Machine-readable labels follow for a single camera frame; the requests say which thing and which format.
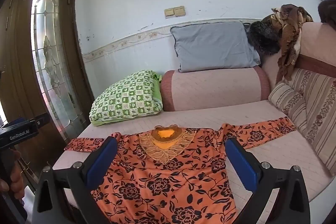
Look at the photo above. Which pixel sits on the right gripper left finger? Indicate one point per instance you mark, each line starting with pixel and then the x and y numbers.
pixel 51 204

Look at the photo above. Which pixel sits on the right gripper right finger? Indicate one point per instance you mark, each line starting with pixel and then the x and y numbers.
pixel 260 178

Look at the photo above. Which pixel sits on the orange black floral blouse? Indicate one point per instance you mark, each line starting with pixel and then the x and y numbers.
pixel 177 175

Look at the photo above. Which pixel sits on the person left hand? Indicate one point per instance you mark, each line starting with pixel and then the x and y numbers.
pixel 17 184

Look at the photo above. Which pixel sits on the wooden stained glass door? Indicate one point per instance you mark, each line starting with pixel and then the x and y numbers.
pixel 42 71

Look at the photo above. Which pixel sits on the striped floral cushion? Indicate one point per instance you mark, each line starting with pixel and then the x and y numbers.
pixel 308 99

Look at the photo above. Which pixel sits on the pink quilted sofa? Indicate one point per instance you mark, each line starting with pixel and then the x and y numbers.
pixel 210 99

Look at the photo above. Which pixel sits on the green white patterned pillow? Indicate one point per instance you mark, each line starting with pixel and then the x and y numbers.
pixel 137 95

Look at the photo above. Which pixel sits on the black furry garment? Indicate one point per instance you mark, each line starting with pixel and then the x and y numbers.
pixel 263 37

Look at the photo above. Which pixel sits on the grey pillow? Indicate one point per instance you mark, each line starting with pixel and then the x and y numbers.
pixel 206 46

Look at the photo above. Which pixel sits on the dark brown garment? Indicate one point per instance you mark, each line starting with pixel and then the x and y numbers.
pixel 326 10

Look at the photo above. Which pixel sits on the beige wall switch plate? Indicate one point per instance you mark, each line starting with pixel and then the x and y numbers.
pixel 175 12

